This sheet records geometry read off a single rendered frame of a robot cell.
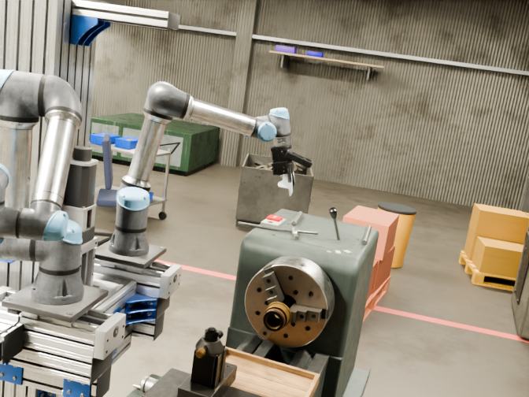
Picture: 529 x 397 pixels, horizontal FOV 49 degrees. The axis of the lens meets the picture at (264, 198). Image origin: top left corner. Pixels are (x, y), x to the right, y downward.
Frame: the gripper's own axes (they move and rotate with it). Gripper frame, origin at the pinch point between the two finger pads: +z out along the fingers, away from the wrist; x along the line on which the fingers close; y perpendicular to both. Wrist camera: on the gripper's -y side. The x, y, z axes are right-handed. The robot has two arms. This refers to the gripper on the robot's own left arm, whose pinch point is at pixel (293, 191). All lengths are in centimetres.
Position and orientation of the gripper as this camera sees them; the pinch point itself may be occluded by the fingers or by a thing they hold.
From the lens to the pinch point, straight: 246.9
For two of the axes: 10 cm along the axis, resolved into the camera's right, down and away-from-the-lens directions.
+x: -1.2, 3.0, -9.5
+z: 1.2, 9.5, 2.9
